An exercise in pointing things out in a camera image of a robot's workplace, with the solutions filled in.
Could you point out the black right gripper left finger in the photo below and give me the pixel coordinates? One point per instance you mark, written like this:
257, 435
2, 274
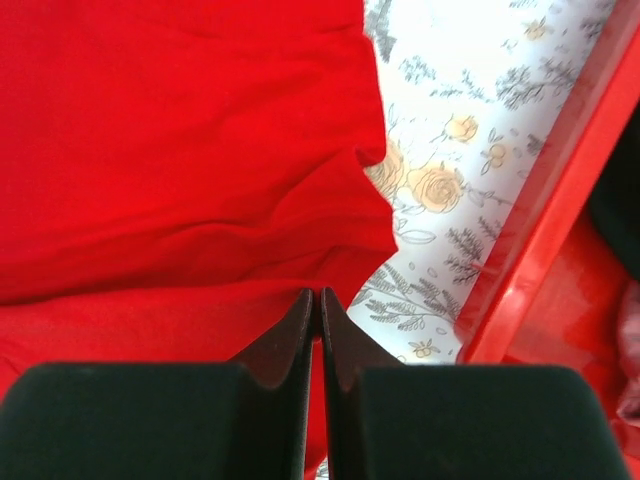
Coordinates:
242, 419

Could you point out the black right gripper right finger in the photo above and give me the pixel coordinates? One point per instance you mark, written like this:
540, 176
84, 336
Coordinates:
389, 420

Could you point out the red t shirt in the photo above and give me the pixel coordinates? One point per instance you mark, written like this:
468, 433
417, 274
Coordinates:
175, 173

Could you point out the red plastic bin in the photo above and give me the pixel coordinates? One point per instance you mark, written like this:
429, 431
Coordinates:
550, 289

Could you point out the black t shirt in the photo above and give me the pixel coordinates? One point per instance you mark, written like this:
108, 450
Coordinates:
614, 200

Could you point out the floral patterned table mat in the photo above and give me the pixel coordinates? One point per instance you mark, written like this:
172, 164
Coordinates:
472, 90

